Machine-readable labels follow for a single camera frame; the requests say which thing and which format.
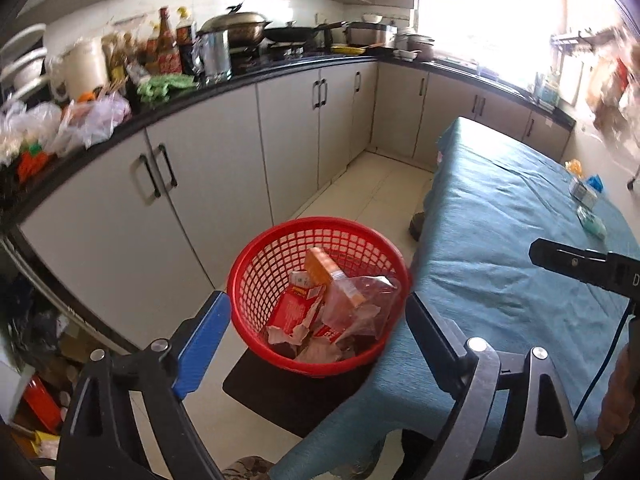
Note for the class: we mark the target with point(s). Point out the steel wok with lid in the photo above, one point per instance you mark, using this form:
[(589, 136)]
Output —
[(235, 22)]

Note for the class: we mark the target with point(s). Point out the pile of clear plastic bags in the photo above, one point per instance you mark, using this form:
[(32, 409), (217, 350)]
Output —
[(85, 120)]

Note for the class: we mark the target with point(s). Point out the yellow plate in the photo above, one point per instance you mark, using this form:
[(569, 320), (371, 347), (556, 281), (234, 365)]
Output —
[(349, 50)]

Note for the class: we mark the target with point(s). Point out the clear plastic bag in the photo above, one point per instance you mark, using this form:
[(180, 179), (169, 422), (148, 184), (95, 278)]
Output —
[(376, 301)]

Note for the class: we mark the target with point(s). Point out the group of spice bottles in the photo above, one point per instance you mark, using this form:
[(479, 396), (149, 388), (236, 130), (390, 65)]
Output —
[(122, 60)]

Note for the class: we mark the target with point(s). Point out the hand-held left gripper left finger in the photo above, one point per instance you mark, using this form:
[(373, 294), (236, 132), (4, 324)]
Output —
[(205, 350)]

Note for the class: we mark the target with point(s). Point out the blue wrapper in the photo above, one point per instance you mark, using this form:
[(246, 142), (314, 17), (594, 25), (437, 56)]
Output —
[(594, 183)]

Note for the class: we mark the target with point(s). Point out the wall rack with hanging items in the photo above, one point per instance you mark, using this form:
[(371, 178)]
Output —
[(600, 70)]

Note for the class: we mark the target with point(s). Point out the small grey box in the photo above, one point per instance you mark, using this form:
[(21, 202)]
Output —
[(581, 193)]

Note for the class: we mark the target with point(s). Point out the dark sauce bottle yellow cap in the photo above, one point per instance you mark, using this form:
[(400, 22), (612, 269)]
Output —
[(185, 42)]

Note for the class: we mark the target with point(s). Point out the black kitchen countertop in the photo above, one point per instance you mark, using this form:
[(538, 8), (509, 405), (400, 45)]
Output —
[(280, 74)]

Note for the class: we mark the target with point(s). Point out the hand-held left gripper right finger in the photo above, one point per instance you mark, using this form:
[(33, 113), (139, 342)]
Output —
[(426, 331)]

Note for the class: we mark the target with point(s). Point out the white plastic jug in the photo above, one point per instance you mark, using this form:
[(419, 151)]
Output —
[(82, 70)]

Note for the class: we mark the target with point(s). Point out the yellow wrapper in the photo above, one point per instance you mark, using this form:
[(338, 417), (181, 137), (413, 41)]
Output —
[(574, 166)]

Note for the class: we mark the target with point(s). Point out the small white carton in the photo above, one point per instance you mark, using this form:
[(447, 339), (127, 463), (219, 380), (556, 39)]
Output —
[(302, 278)]

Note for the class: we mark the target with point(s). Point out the red cardboard box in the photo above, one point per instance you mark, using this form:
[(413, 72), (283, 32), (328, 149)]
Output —
[(290, 310)]

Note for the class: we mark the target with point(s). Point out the grey lidded pot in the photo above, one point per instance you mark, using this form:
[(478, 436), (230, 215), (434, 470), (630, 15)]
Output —
[(417, 42)]

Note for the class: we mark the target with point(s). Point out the black frying pan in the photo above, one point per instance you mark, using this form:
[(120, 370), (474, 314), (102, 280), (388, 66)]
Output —
[(292, 34)]

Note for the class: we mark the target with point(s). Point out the brown shoe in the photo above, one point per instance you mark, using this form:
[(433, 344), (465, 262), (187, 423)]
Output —
[(417, 225)]

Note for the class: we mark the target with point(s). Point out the person's right hand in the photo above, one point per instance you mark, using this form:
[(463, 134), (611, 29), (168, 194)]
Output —
[(617, 400)]

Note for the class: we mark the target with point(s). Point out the red white wrapper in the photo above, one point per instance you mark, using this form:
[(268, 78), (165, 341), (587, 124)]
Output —
[(327, 340)]

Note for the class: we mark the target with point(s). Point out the white bowl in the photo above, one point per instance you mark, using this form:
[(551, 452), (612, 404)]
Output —
[(406, 54)]

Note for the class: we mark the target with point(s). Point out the grey lower kitchen cabinets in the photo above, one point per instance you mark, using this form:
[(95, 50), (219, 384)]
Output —
[(210, 160)]

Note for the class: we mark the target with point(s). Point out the orange carton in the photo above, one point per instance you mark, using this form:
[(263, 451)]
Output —
[(325, 266)]

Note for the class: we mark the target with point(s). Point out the orange plastic items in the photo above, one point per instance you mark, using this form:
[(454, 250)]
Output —
[(35, 160)]

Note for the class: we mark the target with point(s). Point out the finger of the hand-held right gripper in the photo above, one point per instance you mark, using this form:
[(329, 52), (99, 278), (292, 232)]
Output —
[(565, 259)]

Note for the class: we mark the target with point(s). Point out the crumpled white paper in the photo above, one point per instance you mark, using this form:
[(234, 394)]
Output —
[(285, 334)]

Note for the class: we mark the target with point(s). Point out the red plastic mesh basket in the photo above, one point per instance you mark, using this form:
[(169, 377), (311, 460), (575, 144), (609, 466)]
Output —
[(260, 260)]

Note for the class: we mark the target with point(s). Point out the blue tablecloth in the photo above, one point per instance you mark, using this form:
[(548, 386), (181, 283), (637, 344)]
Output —
[(500, 260)]

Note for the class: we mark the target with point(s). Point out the black floor mat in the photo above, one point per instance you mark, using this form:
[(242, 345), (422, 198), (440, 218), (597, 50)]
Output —
[(280, 400)]

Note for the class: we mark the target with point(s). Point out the person's camouflage trouser leg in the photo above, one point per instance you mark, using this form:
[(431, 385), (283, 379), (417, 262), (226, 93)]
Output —
[(247, 469)]

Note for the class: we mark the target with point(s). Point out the stainless steel pot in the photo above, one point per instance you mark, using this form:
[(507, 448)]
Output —
[(215, 57)]

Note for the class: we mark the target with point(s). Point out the red label sauce bottle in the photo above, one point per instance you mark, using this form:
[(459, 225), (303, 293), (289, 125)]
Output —
[(166, 45)]

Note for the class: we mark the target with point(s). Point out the green white packet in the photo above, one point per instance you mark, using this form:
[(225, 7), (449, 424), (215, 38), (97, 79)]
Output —
[(591, 222)]

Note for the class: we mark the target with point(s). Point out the white plates in dish rack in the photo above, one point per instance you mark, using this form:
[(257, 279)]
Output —
[(22, 62)]

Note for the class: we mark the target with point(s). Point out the orange red box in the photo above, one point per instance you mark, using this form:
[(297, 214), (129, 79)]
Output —
[(40, 405)]

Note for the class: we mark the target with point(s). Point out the gas stove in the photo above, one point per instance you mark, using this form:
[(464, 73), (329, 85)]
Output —
[(280, 52)]

